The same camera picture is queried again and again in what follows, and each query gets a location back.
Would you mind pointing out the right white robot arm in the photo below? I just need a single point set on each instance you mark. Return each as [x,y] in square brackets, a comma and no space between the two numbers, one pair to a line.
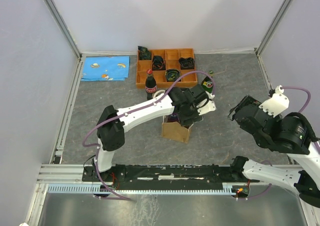
[291,135]

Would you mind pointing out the dark rolled fabric top-left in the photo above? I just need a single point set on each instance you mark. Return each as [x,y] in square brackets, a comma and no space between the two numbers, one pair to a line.
[144,54]

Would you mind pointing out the blue toothed cable duct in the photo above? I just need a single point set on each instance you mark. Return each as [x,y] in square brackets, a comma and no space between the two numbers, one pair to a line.
[97,189]

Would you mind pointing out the dark rolled fabric centre-left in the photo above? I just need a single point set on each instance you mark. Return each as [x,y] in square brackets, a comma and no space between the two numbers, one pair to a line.
[158,63]

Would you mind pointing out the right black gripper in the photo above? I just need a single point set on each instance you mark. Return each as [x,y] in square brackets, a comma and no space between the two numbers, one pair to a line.
[248,99]

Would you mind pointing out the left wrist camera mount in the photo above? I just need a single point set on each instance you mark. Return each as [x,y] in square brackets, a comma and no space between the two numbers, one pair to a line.
[207,105]

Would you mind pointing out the blue patterned cloth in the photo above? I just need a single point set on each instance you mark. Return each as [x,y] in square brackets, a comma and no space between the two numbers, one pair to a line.
[105,68]

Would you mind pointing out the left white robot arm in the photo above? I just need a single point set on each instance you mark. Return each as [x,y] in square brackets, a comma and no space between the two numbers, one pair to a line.
[114,123]

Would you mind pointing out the cola glass bottle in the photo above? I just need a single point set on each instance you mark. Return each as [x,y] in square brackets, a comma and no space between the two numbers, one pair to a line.
[150,84]

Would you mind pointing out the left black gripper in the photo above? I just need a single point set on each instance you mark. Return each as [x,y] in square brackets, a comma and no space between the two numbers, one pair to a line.
[187,120]

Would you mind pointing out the purple soda can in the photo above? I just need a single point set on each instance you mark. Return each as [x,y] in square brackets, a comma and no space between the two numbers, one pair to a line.
[173,118]

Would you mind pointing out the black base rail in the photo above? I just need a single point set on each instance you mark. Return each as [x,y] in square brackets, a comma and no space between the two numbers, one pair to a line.
[171,177]

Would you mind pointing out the dark rolled fabric right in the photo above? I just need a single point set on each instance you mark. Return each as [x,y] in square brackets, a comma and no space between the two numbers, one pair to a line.
[187,63]

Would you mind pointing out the wooden compartment tray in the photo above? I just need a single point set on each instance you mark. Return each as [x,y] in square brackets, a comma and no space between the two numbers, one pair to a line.
[171,62]

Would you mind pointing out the green glass bottle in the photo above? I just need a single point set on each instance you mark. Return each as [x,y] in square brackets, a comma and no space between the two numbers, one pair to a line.
[207,83]

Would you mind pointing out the dark rolled fabric bottom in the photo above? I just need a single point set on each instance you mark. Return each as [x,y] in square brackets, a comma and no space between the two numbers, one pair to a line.
[171,75]

